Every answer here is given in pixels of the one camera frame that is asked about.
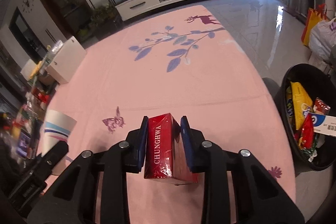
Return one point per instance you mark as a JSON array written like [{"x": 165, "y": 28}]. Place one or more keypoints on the black trash bin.
[{"x": 316, "y": 84}]

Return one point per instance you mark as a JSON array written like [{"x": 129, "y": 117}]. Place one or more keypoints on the yellow chip bag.
[{"x": 298, "y": 104}]

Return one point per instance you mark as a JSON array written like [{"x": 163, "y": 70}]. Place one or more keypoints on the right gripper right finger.
[{"x": 259, "y": 198}]

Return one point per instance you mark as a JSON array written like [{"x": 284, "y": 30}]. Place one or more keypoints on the red cigarette pack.
[{"x": 165, "y": 154}]

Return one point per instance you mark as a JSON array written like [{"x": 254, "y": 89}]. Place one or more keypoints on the white paper cup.
[{"x": 56, "y": 127}]

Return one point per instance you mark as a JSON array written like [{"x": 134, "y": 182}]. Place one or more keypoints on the white medicine box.
[{"x": 324, "y": 124}]

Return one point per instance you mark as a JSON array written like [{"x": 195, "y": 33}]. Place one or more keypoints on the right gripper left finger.
[{"x": 72, "y": 197}]

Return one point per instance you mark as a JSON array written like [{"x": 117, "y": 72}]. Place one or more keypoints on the dark floor plant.
[{"x": 104, "y": 21}]

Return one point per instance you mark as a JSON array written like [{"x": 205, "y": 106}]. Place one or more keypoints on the pink printed tablecloth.
[{"x": 174, "y": 63}]

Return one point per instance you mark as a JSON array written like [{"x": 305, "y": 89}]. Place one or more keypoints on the red snack wrapper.
[{"x": 321, "y": 107}]

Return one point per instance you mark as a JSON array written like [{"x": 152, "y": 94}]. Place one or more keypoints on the wall clock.
[{"x": 27, "y": 5}]

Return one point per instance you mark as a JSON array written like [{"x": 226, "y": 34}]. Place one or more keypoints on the orange shopping bag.
[{"x": 314, "y": 16}]

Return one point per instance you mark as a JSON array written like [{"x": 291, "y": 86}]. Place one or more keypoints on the green snack wrapper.
[{"x": 309, "y": 153}]

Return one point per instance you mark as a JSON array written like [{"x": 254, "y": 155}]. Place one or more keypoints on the white wooden box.
[{"x": 66, "y": 61}]

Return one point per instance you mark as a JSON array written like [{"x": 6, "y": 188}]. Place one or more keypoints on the white plastic bag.
[{"x": 322, "y": 39}]

